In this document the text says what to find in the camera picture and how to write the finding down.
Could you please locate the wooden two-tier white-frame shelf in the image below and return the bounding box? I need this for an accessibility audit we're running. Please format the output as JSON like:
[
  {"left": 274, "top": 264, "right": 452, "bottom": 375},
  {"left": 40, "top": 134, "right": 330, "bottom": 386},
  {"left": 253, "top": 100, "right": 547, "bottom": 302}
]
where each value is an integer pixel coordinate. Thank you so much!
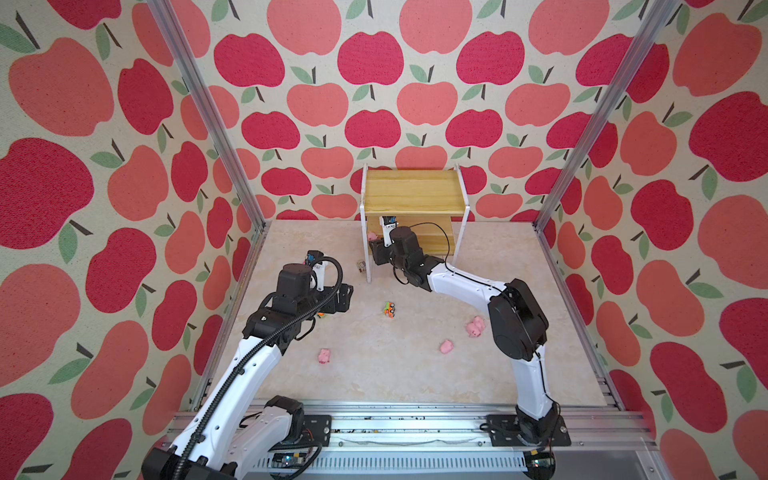
[{"left": 359, "top": 167, "right": 470, "bottom": 281}]

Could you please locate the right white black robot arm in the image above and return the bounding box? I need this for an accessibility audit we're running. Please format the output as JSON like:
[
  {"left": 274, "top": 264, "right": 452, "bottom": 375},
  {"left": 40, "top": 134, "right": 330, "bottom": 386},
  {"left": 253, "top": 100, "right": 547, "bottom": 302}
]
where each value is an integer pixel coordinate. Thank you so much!
[{"left": 368, "top": 226, "right": 560, "bottom": 446}]

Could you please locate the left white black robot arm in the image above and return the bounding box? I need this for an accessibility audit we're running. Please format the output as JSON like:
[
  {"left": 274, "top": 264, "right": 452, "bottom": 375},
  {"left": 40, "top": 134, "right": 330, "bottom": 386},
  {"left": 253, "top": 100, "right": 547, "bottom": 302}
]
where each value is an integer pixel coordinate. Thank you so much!
[{"left": 141, "top": 251, "right": 353, "bottom": 479}]

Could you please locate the multicolour toy car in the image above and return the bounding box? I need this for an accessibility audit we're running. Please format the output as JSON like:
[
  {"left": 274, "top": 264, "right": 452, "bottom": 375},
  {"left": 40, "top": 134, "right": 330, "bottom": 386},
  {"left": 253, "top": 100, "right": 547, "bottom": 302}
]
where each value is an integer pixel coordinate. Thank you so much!
[{"left": 384, "top": 302, "right": 396, "bottom": 318}]

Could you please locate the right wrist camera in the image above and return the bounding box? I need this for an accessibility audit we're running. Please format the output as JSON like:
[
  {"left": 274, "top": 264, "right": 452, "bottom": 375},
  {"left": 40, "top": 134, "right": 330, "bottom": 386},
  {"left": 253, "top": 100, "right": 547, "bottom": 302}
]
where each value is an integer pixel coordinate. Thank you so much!
[{"left": 380, "top": 216, "right": 398, "bottom": 247}]

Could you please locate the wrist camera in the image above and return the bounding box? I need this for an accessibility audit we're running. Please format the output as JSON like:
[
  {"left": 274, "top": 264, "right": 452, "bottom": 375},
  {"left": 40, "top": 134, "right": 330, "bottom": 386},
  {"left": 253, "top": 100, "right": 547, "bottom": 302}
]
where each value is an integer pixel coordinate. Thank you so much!
[
  {"left": 305, "top": 250, "right": 326, "bottom": 291},
  {"left": 380, "top": 216, "right": 398, "bottom": 247}
]

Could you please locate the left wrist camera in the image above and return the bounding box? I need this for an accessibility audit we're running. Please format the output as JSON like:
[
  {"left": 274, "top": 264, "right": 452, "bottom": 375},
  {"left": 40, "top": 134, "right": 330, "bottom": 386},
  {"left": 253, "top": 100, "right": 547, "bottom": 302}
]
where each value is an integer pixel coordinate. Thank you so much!
[{"left": 305, "top": 250, "right": 326, "bottom": 291}]

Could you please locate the black corrugated cable conduit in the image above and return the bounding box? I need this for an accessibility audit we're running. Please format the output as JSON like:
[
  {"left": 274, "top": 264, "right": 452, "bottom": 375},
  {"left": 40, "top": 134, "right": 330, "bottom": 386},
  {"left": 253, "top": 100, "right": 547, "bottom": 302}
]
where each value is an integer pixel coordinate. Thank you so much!
[{"left": 170, "top": 254, "right": 345, "bottom": 480}]

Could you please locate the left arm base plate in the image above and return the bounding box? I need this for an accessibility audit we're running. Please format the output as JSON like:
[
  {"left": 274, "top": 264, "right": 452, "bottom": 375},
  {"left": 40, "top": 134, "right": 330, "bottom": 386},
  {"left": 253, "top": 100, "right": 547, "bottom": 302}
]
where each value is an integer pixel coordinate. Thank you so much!
[{"left": 272, "top": 415, "right": 333, "bottom": 450}]

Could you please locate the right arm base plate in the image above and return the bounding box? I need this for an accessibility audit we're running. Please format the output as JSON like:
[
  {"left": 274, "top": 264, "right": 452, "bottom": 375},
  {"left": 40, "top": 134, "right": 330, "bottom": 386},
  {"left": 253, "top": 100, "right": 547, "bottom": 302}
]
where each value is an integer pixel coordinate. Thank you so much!
[{"left": 481, "top": 414, "right": 572, "bottom": 448}]

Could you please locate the left aluminium frame post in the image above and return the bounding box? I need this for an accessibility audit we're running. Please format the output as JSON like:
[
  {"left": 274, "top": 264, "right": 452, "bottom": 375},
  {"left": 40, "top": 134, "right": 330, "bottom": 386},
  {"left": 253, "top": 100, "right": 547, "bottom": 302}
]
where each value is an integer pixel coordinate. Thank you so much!
[{"left": 148, "top": 0, "right": 267, "bottom": 236}]

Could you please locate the aluminium frame post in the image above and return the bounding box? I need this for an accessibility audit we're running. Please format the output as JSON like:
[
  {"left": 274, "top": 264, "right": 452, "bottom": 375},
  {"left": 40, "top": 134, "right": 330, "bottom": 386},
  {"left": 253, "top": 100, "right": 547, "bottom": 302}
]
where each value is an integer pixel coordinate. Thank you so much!
[
  {"left": 148, "top": 0, "right": 267, "bottom": 236},
  {"left": 534, "top": 0, "right": 678, "bottom": 234}
]

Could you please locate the front aluminium rail frame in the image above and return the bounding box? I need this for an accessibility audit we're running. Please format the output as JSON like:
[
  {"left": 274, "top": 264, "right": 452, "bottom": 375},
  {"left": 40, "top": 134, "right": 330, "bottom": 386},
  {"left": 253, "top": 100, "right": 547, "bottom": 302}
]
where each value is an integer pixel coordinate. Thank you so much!
[{"left": 146, "top": 398, "right": 673, "bottom": 480}]

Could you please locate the right aluminium frame post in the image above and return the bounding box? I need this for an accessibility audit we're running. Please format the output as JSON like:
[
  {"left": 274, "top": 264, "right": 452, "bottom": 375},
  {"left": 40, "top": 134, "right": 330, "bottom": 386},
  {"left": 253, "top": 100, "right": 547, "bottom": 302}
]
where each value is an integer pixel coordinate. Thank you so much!
[{"left": 534, "top": 0, "right": 678, "bottom": 234}]

